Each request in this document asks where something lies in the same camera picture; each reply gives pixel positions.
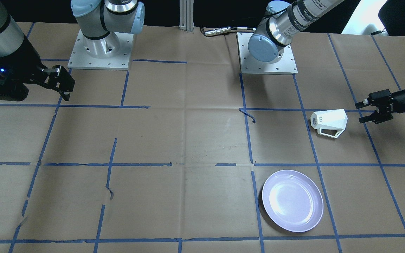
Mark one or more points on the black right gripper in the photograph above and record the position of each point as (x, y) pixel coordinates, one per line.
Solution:
(25, 62)

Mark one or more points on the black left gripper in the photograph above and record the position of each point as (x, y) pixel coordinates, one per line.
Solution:
(404, 99)

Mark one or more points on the white faceted mug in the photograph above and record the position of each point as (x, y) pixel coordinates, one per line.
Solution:
(329, 123)

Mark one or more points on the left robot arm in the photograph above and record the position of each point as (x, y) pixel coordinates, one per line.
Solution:
(276, 31)

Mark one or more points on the lavender plate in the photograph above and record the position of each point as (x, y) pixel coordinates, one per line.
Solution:
(292, 201)

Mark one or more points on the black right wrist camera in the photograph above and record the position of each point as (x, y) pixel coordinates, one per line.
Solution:
(11, 88)

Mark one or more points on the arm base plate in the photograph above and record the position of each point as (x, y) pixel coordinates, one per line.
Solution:
(284, 64)
(110, 53)

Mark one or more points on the aluminium frame post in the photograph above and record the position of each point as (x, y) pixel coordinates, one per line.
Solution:
(186, 15)

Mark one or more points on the metal cable connector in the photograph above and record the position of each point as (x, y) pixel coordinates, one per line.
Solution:
(226, 30)

